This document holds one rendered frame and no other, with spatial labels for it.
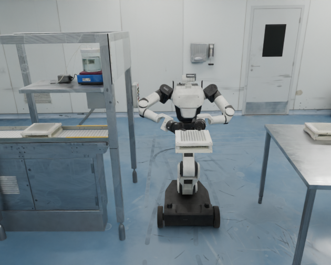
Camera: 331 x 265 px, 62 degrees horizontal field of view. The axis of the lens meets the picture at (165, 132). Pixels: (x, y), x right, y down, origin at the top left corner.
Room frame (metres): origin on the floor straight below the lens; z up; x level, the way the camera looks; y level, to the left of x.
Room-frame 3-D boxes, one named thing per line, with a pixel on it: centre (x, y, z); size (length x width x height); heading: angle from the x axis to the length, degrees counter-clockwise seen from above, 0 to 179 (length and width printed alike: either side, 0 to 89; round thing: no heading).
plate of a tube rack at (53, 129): (2.16, 1.04, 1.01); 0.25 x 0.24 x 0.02; 178
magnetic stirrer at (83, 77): (2.19, 0.56, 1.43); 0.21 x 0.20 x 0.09; 179
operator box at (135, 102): (3.00, 0.33, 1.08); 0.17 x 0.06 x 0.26; 179
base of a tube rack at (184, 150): (1.77, -0.19, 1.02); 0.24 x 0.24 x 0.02; 88
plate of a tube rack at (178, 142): (1.77, -0.19, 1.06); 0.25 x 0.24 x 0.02; 88
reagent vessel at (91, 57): (2.18, 0.56, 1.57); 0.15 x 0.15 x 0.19
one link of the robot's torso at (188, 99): (2.46, -0.21, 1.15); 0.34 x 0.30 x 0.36; 88
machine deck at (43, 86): (2.14, 0.74, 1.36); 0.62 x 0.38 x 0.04; 89
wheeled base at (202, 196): (2.38, -0.21, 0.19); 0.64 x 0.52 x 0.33; 178
